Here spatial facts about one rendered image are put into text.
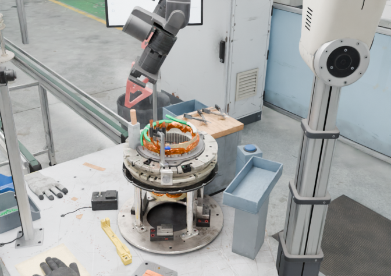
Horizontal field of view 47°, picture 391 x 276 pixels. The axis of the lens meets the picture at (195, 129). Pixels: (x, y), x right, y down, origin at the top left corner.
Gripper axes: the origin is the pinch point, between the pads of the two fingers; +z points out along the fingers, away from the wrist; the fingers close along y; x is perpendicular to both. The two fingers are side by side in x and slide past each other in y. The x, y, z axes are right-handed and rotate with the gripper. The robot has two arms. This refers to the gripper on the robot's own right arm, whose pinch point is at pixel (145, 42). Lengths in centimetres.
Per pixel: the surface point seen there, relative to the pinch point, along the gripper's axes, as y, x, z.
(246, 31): -206, 82, 9
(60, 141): -179, -9, 163
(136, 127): 27.3, 8.9, 18.3
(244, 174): 34, 46, 13
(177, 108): -17.0, 26.6, 23.1
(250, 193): 43, 48, 13
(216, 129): 7.0, 38.6, 13.9
